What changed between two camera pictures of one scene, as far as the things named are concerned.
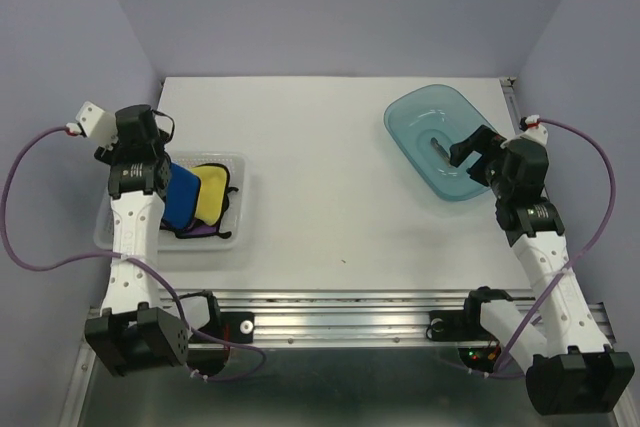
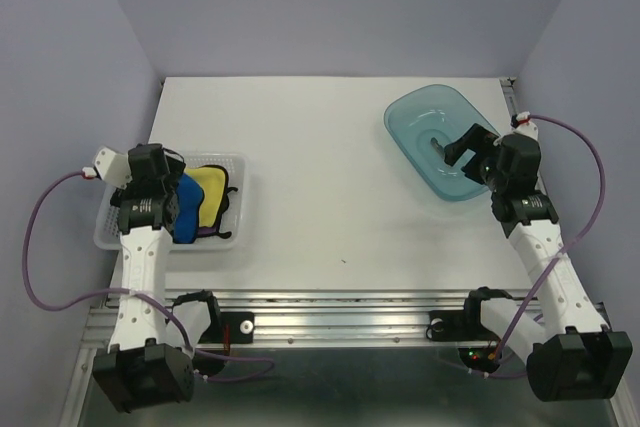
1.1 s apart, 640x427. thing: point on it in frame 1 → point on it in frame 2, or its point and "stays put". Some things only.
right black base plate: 450,326 stays put
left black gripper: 113,157 → 123,193
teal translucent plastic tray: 422,124 stays put
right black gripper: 482,139 stays put
